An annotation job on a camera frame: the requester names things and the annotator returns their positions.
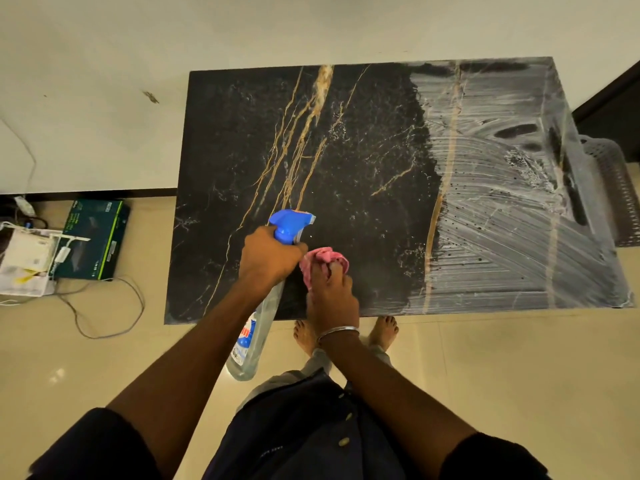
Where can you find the person's left forearm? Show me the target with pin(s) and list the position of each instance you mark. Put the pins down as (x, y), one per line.
(185, 359)

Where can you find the person's right forearm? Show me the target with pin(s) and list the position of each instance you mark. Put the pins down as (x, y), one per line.
(395, 394)

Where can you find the white power adapter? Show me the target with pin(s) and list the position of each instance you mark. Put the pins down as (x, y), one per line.
(25, 206)

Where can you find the person's left fingers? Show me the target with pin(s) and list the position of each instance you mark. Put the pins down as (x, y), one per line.
(295, 255)

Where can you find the dark navy buttoned shirt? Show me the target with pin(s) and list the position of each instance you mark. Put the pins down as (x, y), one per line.
(295, 434)

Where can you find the white router box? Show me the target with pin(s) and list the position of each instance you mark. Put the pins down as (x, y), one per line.
(25, 259)

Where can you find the small white plug adapter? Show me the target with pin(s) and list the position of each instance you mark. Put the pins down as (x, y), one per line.
(62, 254)

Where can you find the pink cleaning cloth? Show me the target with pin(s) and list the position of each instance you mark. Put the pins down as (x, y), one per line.
(322, 254)

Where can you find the dark green cardboard box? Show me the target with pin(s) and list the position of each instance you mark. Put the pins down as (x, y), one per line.
(92, 239)

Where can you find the grey trousers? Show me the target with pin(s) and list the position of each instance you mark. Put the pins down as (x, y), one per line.
(280, 382)

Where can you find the clear spray bottle blue nozzle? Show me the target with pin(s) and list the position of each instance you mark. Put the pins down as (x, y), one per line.
(252, 337)

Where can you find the person's foot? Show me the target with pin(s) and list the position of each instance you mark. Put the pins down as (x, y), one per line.
(384, 332)
(305, 337)

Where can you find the person's right hand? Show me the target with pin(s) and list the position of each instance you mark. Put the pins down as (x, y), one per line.
(332, 302)

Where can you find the person's left foot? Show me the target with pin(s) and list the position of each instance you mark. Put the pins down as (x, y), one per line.
(305, 337)

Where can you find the grey plastic basket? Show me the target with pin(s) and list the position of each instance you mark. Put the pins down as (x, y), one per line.
(615, 194)

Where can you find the person's left hand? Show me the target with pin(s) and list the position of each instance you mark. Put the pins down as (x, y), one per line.
(265, 257)

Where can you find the person's right foot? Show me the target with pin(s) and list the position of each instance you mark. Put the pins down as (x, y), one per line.
(384, 332)

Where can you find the person's right fingers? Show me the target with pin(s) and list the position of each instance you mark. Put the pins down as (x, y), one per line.
(340, 277)

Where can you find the dark wooden furniture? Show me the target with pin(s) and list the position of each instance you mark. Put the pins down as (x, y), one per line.
(612, 112)

